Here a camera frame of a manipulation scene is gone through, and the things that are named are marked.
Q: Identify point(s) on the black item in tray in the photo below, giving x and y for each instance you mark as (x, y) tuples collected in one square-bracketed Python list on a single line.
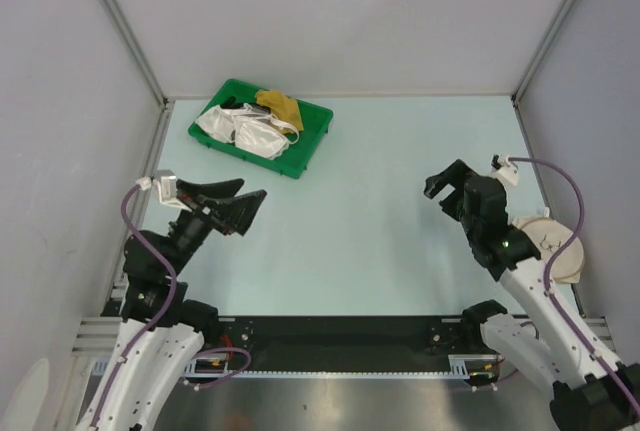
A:
[(233, 104)]

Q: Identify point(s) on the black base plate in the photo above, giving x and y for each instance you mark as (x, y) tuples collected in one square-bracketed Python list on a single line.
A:
[(349, 344)]

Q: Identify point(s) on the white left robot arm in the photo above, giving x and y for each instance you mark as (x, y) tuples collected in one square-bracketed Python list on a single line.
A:
[(164, 338)]

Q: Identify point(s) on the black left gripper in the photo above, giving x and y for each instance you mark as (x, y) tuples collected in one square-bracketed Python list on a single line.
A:
[(234, 213)]

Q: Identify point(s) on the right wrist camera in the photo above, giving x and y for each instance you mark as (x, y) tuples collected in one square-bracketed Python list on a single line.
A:
[(504, 170)]

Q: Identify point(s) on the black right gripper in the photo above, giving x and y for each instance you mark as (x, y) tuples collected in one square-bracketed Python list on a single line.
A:
[(453, 175)]

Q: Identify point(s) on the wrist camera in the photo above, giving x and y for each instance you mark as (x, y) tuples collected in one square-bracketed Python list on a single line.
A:
[(504, 170), (163, 184)]

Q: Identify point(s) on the white slotted cable duct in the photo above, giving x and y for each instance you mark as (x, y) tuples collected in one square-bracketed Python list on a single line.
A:
[(457, 367)]

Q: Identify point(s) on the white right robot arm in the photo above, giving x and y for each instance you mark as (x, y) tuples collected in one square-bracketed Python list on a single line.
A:
[(590, 387)]

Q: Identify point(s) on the yellow bra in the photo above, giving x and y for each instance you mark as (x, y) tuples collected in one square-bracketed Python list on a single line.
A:
[(282, 106)]

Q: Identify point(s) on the green plastic tray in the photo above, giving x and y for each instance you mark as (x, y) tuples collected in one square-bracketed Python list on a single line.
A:
[(294, 160)]

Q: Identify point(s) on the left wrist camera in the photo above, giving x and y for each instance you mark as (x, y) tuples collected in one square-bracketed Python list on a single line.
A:
[(163, 184)]

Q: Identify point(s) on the beige mesh laundry bag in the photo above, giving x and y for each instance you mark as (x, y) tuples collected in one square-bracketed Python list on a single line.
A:
[(549, 236)]

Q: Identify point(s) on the white bra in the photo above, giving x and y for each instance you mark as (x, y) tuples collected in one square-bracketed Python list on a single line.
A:
[(249, 129)]

